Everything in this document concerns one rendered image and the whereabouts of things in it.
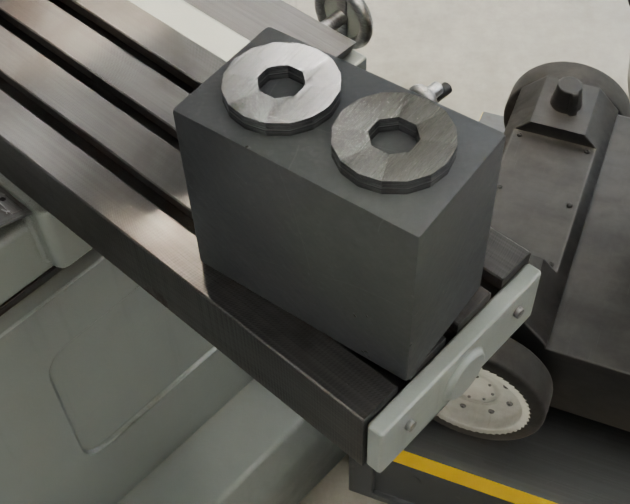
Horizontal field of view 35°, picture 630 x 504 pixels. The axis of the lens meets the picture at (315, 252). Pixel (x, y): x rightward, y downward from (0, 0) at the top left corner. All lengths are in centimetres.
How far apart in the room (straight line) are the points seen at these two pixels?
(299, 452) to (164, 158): 80
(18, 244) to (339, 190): 51
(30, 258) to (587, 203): 76
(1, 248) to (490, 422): 68
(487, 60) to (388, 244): 186
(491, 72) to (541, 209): 112
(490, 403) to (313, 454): 44
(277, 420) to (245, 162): 96
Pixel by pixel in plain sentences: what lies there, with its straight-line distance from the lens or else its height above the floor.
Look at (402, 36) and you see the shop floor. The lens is 259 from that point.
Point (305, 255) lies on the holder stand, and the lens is 77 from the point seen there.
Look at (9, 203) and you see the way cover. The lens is 109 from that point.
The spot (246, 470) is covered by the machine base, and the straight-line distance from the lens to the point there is 162.
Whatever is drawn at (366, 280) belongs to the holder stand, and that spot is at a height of 105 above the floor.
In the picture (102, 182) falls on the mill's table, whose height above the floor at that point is 94.
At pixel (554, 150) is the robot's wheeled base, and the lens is 150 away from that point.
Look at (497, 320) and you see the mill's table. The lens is 88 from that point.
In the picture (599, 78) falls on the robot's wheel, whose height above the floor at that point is 59.
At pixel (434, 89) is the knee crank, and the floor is 53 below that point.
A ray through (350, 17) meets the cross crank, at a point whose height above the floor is 65.
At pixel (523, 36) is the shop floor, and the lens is 262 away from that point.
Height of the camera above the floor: 164
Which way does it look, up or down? 52 degrees down
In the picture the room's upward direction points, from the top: 2 degrees counter-clockwise
